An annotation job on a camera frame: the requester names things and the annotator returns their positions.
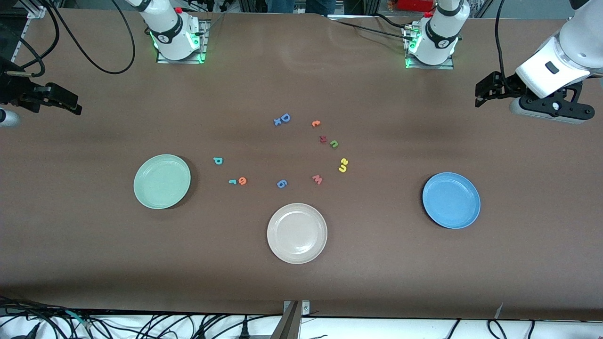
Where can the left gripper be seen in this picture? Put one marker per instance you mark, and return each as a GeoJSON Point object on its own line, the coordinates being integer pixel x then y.
{"type": "Point", "coordinates": [508, 84]}

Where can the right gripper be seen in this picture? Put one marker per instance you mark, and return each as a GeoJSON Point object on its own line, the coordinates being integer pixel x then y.
{"type": "Point", "coordinates": [10, 88]}

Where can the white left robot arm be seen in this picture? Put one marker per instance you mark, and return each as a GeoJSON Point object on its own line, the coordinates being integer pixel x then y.
{"type": "Point", "coordinates": [440, 33]}

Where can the red box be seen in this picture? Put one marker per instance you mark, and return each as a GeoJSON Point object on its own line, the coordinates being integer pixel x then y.
{"type": "Point", "coordinates": [414, 4]}

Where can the blue plate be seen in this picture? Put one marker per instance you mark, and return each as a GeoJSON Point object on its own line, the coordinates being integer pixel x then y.
{"type": "Point", "coordinates": [451, 200]}

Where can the light green plate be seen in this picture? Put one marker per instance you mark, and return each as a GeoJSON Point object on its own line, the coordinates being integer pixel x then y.
{"type": "Point", "coordinates": [162, 181]}

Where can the brown table cover sheet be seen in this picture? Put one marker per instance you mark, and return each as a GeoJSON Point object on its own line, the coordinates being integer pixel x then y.
{"type": "Point", "coordinates": [301, 84]}

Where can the pink foam letter w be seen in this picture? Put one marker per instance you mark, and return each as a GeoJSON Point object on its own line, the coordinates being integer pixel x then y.
{"type": "Point", "coordinates": [317, 179]}

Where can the blue foam letter D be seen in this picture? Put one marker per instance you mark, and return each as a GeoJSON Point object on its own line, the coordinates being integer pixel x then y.
{"type": "Point", "coordinates": [285, 117]}

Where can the blue foam digit six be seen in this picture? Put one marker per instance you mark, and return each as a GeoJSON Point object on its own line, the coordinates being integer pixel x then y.
{"type": "Point", "coordinates": [281, 183]}

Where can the beige plate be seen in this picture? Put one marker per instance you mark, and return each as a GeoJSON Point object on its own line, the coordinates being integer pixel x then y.
{"type": "Point", "coordinates": [297, 233]}

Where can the black power plug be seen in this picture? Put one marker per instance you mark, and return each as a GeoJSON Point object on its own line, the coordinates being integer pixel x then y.
{"type": "Point", "coordinates": [245, 329]}

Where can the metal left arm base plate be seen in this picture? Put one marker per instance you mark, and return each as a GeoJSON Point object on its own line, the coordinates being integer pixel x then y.
{"type": "Point", "coordinates": [431, 67]}

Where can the aluminium frame profile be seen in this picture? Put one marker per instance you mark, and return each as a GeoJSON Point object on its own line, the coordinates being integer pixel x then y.
{"type": "Point", "coordinates": [36, 10]}

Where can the silver edge bracket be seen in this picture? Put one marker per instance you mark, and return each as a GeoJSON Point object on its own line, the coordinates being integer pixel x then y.
{"type": "Point", "coordinates": [306, 308]}

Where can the dark metal post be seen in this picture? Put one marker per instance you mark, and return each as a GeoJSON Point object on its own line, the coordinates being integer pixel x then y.
{"type": "Point", "coordinates": [288, 327]}

